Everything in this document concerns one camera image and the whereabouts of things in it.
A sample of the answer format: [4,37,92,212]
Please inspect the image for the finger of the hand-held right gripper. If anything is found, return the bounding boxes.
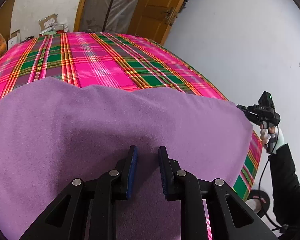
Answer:
[237,104,260,124]

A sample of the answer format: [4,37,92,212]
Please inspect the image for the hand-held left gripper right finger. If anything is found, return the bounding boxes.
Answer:
[158,145,278,240]

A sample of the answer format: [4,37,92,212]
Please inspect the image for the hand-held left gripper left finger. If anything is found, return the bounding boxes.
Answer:
[19,145,138,240]

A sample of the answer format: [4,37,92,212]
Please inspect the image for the purple hoodie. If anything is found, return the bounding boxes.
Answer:
[0,77,253,240]

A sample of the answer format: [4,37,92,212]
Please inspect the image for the person's right forearm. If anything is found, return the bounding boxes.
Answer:
[269,144,300,227]

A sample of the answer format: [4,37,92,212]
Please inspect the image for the person's right hand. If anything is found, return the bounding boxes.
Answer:
[259,126,286,152]

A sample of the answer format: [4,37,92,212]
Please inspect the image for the pink green plaid bed sheet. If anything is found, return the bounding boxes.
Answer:
[0,32,263,240]

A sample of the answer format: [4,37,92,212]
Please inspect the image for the wooden door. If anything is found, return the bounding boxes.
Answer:
[127,0,194,44]

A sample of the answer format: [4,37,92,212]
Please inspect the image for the clear plastic door curtain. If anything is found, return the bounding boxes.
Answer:
[80,0,147,34]

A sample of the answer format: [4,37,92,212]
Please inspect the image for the brown cardboard box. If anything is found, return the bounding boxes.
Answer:
[38,14,59,30]

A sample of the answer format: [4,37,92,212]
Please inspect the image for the white open carton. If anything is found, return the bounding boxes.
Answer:
[7,29,22,49]

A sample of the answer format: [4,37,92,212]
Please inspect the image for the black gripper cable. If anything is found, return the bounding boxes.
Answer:
[259,127,288,233]

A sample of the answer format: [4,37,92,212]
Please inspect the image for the metal door handle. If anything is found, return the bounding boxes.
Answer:
[161,7,177,25]

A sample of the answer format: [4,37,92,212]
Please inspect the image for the wooden door frame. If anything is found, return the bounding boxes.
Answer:
[74,0,150,34]

